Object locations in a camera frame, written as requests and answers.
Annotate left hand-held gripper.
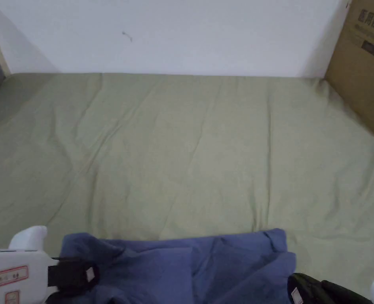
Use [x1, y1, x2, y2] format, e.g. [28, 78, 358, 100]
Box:
[0, 225, 101, 304]

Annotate dark blue shirt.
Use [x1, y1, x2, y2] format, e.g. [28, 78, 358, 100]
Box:
[46, 228, 298, 304]

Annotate bed with pale green sheet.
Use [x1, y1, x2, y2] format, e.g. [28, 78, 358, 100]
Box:
[0, 72, 374, 304]

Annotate brown cardboard carton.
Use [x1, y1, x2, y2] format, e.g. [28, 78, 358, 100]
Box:
[324, 0, 374, 149]

